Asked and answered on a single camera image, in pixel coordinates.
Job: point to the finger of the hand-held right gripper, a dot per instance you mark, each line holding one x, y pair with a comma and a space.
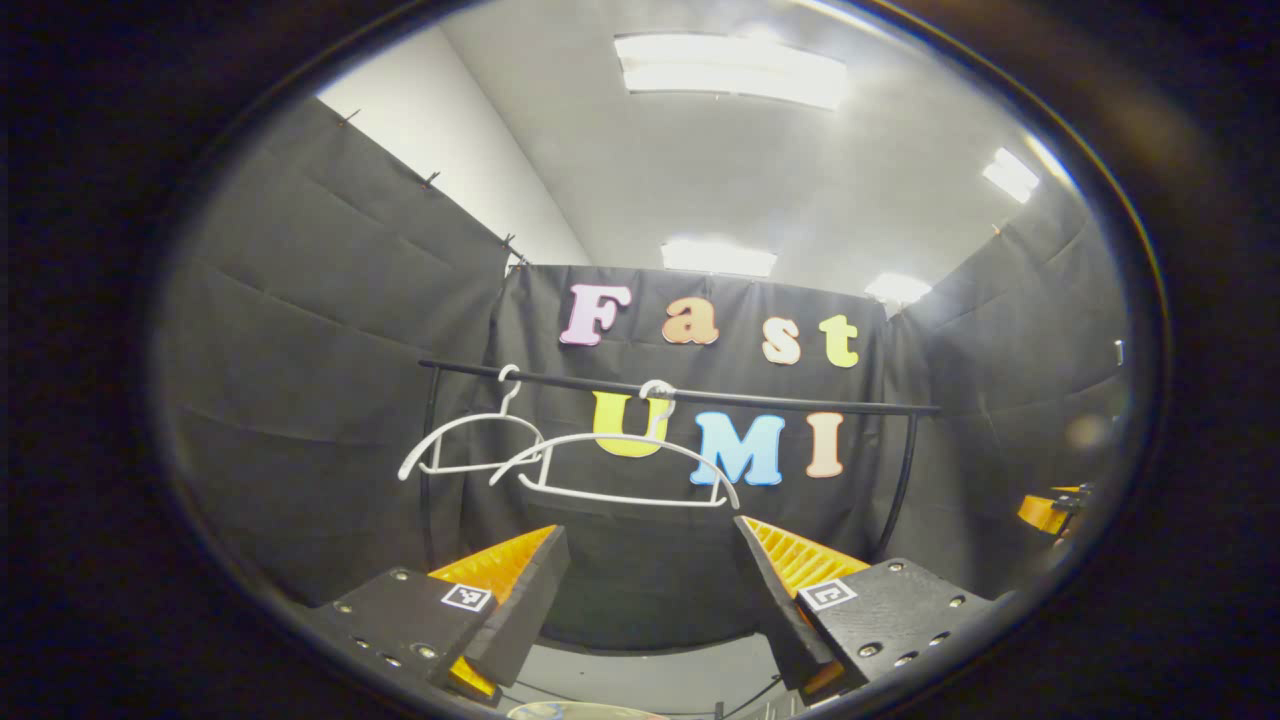
1070, 490
1043, 514

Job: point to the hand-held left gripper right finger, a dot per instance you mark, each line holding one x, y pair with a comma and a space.
775, 610

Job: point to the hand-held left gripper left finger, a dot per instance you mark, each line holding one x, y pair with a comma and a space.
530, 600

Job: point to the white plastic clothes hanger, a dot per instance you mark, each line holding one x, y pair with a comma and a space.
620, 437
480, 418

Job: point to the black metal clothes rack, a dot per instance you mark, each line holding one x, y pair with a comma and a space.
800, 404

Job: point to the black backdrop cloth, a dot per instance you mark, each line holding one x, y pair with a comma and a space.
300, 400

